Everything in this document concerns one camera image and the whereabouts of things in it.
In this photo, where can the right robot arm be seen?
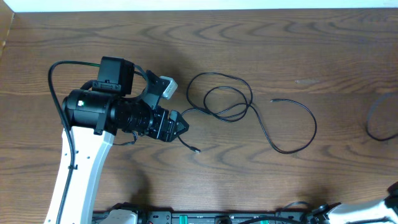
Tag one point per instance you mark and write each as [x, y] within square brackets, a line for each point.
[376, 211]

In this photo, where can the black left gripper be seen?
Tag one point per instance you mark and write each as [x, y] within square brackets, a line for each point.
[167, 134]

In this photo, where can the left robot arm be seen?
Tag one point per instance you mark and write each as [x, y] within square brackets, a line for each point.
[124, 98]

